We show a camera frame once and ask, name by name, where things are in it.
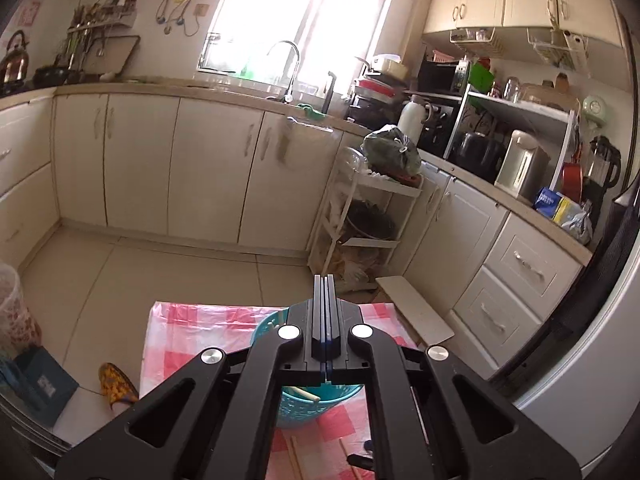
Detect floral trash bin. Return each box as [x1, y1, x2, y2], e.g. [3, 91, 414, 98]
[0, 261, 44, 359]

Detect white panelled drawer cabinet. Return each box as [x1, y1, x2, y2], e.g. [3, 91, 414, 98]
[390, 160, 597, 382]

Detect beige electric water boiler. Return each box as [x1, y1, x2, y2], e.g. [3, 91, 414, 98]
[494, 129, 552, 202]

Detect black cooker pot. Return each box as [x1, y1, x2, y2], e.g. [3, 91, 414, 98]
[456, 130, 504, 182]

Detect black wok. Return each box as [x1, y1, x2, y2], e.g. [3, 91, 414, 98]
[32, 62, 69, 87]

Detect black blender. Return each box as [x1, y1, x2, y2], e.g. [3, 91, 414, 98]
[581, 135, 622, 233]

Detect black microwave oven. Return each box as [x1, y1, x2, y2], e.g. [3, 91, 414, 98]
[416, 57, 472, 94]

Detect hanging wall cables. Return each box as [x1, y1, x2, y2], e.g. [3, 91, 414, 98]
[156, 0, 207, 37]

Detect grey refrigerator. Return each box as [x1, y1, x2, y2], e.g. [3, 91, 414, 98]
[490, 20, 640, 462]

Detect blue packet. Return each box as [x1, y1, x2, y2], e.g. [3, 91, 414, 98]
[531, 187, 564, 222]

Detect chrome sink faucet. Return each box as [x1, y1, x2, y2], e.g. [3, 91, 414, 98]
[264, 40, 302, 105]

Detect steel kettle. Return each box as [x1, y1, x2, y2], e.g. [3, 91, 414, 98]
[0, 30, 29, 87]

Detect row of bamboo chopsticks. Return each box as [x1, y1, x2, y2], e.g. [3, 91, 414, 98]
[289, 435, 373, 480]

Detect yellow packet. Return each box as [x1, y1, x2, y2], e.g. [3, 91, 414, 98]
[551, 196, 584, 227]

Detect cream drawer cabinet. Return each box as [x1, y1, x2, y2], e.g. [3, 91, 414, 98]
[0, 91, 62, 272]

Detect yellow floral slipper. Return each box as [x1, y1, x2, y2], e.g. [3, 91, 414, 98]
[97, 362, 140, 407]

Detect leaning metal tray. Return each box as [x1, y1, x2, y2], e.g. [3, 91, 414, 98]
[81, 35, 142, 80]

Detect green plastic container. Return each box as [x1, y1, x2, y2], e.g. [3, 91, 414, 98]
[466, 57, 497, 97]

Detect white wooden board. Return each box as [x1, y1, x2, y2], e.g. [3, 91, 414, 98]
[374, 275, 457, 349]

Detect pale green kitchen scale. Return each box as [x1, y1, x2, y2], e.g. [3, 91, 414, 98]
[581, 94, 609, 127]

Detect silver plastic bag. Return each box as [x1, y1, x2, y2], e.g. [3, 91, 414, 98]
[561, 209, 594, 247]

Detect small wire hanging basket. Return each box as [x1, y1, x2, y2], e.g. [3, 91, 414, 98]
[449, 26, 504, 57]

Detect stack of pots and dishes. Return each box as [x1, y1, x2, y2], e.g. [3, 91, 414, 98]
[346, 52, 412, 129]

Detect blue box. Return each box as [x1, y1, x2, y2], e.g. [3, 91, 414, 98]
[0, 346, 81, 427]

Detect kitchen window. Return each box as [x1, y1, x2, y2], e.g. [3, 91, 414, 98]
[196, 0, 402, 100]

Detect black tap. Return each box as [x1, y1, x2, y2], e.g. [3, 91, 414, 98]
[321, 71, 339, 114]

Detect cream lower door cabinets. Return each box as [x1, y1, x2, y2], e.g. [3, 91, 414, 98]
[52, 86, 362, 255]

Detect red white checkered tablecloth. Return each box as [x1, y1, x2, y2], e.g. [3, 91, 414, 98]
[139, 301, 437, 480]

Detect white trolley rack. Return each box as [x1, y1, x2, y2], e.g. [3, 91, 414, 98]
[309, 146, 427, 292]

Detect white thermos jug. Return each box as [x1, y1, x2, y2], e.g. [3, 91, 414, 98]
[396, 97, 434, 144]

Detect white kitchen shelf rack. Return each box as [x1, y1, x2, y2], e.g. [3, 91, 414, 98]
[441, 82, 582, 202]

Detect teal perforated plastic basket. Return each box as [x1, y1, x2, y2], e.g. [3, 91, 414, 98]
[250, 309, 367, 429]

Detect red pot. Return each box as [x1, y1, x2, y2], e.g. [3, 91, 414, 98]
[561, 160, 587, 202]

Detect wall utensil rack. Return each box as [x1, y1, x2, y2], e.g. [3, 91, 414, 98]
[64, 0, 139, 56]

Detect large wire hanging basket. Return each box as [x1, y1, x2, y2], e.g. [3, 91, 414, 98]
[526, 26, 589, 70]

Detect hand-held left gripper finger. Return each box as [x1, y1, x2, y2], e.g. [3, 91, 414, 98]
[326, 274, 583, 480]
[54, 274, 327, 480]

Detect green cloth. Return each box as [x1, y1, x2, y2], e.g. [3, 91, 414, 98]
[296, 102, 327, 122]

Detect green bag of vegetables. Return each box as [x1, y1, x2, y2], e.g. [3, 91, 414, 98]
[361, 126, 424, 178]

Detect pink wall poster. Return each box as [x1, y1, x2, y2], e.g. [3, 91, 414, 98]
[19, 0, 42, 27]

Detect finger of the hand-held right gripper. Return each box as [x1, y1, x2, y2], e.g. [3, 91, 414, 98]
[346, 439, 375, 471]

